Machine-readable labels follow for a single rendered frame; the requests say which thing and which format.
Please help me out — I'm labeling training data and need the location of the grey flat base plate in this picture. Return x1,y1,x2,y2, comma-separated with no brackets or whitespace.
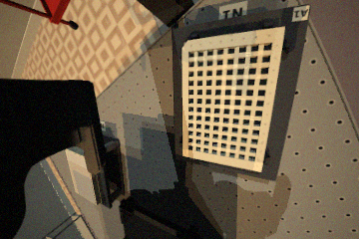
51,0,359,239

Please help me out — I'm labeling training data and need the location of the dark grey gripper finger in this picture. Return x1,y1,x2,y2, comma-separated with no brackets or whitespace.
0,79,107,239

